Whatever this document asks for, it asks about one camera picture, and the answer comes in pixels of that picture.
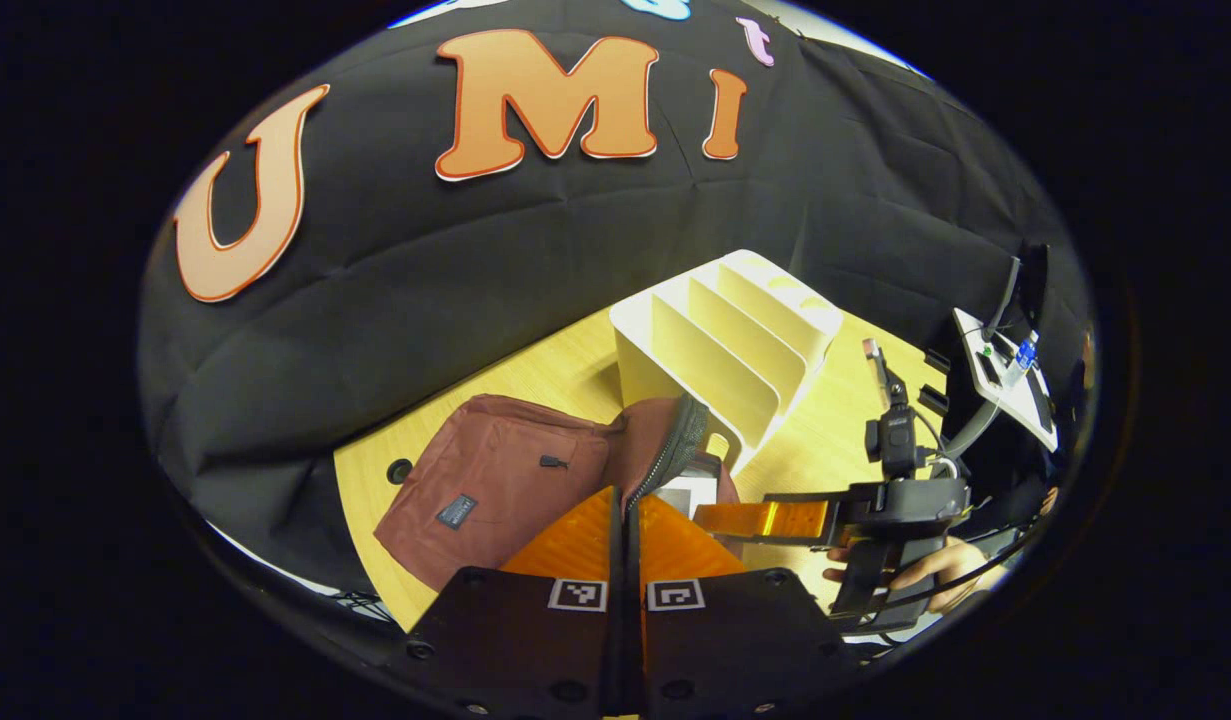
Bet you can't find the maroon schoolbag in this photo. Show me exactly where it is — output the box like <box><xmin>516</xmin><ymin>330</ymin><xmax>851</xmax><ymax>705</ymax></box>
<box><xmin>373</xmin><ymin>392</ymin><xmax>742</xmax><ymax>592</ymax></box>

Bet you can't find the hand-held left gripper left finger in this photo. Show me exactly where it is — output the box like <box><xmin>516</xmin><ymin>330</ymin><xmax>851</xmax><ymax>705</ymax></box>
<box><xmin>403</xmin><ymin>487</ymin><xmax>626</xmax><ymax>717</ymax></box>

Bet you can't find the black monitor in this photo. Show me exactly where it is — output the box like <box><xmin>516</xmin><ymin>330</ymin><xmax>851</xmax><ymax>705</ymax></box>
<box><xmin>983</xmin><ymin>240</ymin><xmax>1053</xmax><ymax>343</ymax></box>

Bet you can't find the white bookshelf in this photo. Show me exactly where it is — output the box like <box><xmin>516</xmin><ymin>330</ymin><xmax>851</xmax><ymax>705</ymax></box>
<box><xmin>609</xmin><ymin>249</ymin><xmax>844</xmax><ymax>477</ymax></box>

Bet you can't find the black backdrop cloth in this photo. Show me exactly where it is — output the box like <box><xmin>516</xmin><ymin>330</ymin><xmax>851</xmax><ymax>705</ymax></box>
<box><xmin>138</xmin><ymin>0</ymin><xmax>811</xmax><ymax>601</ymax></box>

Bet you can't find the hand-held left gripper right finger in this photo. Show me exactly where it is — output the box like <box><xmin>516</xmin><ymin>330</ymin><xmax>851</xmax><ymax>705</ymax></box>
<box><xmin>630</xmin><ymin>495</ymin><xmax>849</xmax><ymax>717</ymax></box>

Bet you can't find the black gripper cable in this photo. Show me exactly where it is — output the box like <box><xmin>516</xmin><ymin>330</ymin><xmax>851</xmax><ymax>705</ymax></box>
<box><xmin>913</xmin><ymin>408</ymin><xmax>966</xmax><ymax>483</ymax></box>

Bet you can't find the plain black side cloth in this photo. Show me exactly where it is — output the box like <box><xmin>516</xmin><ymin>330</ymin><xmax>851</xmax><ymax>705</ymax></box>
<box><xmin>795</xmin><ymin>40</ymin><xmax>1076</xmax><ymax>401</ymax></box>

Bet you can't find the portrait cover book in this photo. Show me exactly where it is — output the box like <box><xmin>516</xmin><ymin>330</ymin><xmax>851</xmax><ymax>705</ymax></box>
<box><xmin>656</xmin><ymin>476</ymin><xmax>721</xmax><ymax>517</ymax></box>

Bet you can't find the white side desk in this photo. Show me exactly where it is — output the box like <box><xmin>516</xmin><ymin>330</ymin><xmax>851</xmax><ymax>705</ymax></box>
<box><xmin>952</xmin><ymin>307</ymin><xmax>1060</xmax><ymax>454</ymax></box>

